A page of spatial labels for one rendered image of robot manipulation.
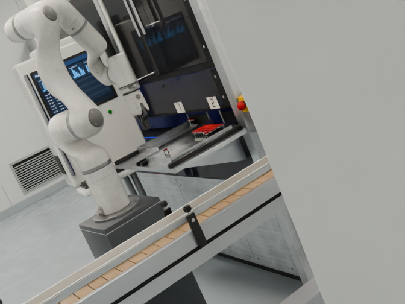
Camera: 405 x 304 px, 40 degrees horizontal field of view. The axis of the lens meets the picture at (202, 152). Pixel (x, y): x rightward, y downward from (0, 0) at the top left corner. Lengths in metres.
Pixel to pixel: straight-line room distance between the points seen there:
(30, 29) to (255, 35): 1.35
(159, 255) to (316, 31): 0.82
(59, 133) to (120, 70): 0.40
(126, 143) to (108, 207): 1.22
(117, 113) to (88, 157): 1.23
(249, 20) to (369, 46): 0.21
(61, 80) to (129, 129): 1.30
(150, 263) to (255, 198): 0.34
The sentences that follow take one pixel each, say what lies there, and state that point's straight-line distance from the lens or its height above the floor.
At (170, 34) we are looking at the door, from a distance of 2.73.
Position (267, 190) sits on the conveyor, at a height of 0.91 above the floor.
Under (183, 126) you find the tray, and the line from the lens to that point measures 3.07.
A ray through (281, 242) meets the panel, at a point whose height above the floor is 0.28.
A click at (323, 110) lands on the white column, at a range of 0.76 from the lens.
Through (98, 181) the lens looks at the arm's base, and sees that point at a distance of 2.09.
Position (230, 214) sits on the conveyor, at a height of 0.91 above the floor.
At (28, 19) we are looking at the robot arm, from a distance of 2.05.
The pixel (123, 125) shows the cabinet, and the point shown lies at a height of 1.00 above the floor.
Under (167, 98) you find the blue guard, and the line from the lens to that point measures 3.00.
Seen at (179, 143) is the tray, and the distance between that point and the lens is 2.67.
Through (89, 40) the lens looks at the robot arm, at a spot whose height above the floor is 1.49.
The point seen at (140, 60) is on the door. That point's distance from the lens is 3.11.
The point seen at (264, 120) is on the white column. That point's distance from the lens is 0.87.
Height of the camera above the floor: 1.41
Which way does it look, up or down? 13 degrees down
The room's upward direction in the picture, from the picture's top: 23 degrees counter-clockwise
